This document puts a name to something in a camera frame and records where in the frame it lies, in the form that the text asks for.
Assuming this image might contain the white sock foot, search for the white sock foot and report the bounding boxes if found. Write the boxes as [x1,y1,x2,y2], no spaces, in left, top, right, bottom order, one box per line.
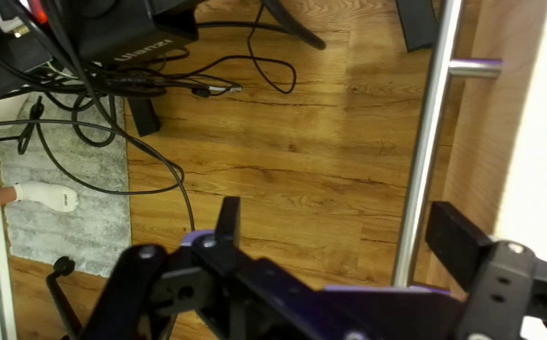
[15,182,79,214]

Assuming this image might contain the black floor cables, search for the black floor cables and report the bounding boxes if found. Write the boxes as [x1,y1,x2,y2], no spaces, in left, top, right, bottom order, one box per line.
[0,0,300,233]

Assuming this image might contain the black electronics box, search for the black electronics box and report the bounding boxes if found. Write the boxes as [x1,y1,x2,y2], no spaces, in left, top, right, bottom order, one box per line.
[56,0,202,63]

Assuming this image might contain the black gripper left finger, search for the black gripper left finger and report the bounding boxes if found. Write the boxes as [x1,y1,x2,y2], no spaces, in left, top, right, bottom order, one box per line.
[81,197,268,340]

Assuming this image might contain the silver drawer handle bar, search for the silver drawer handle bar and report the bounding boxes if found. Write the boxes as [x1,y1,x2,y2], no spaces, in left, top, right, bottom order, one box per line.
[392,0,501,288]

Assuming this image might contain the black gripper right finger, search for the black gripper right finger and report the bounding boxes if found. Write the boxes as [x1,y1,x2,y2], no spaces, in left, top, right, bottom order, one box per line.
[426,203,547,340]

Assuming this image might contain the grey floor rug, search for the grey floor rug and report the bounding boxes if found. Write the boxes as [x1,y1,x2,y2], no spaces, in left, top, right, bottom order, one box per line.
[0,93,132,280]

